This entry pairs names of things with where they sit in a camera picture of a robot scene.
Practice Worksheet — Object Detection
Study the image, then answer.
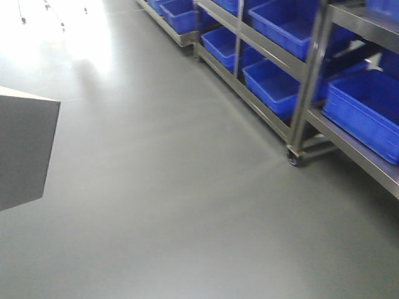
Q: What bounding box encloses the blue tray on cart right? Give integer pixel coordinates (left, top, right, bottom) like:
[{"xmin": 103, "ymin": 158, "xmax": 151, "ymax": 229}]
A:
[{"xmin": 322, "ymin": 70, "xmax": 398, "ymax": 165}]

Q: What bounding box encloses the gray square hollow base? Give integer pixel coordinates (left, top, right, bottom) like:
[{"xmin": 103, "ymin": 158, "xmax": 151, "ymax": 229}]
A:
[{"xmin": 1, "ymin": 87, "xmax": 60, "ymax": 211}]

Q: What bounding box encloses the blue tray on cart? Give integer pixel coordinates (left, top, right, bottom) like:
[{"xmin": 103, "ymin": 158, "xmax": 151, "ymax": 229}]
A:
[
  {"xmin": 243, "ymin": 59, "xmax": 300, "ymax": 120},
  {"xmin": 322, "ymin": 70, "xmax": 398, "ymax": 165}
]

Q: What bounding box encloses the distant steel shelf cart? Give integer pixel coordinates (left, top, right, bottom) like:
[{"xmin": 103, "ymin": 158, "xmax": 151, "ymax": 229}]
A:
[{"xmin": 140, "ymin": 1, "xmax": 398, "ymax": 196}]

